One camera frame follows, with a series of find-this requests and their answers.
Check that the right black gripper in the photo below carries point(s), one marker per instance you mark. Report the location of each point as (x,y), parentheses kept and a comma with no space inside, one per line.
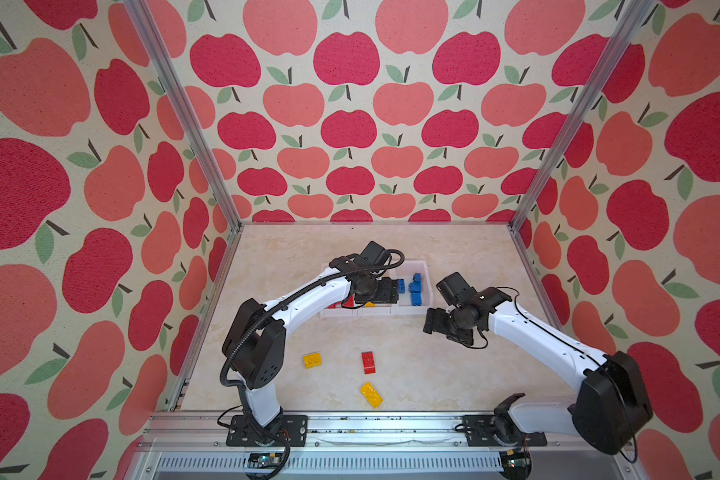
(432,323)

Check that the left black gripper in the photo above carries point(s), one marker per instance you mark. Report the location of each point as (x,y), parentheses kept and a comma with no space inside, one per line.
(389,294)

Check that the white three-compartment bin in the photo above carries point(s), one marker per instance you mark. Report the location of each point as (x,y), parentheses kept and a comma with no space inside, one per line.
(403,307)

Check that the yellow lego brick bottom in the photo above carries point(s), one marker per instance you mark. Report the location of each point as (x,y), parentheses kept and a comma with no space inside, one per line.
(371,395)

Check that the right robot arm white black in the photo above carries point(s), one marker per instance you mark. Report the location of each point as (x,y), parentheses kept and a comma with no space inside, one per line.
(609,403)

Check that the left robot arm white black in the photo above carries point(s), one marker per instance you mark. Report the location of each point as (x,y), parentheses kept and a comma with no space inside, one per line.
(254,347)

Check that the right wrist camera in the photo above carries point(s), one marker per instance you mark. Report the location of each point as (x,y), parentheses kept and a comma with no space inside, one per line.
(455,290)

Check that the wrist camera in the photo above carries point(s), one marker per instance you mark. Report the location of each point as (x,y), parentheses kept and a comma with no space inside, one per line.
(455,290)
(375,255)

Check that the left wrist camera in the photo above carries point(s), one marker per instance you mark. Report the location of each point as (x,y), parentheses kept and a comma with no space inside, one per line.
(375,255)

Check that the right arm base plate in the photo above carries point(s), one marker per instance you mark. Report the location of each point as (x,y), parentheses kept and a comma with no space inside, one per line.
(496,431)

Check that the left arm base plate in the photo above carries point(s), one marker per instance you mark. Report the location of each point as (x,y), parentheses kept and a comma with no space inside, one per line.
(290,429)

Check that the aluminium front rail frame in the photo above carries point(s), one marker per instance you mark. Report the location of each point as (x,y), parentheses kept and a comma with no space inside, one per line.
(362,445)

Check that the left aluminium corner post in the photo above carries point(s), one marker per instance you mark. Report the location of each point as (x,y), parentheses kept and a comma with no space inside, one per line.
(146,27)

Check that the aluminium corner post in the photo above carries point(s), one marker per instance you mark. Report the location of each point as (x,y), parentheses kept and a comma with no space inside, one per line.
(627,26)
(146,27)

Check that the right aluminium corner post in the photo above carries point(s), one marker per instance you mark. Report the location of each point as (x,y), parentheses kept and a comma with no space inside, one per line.
(627,26)

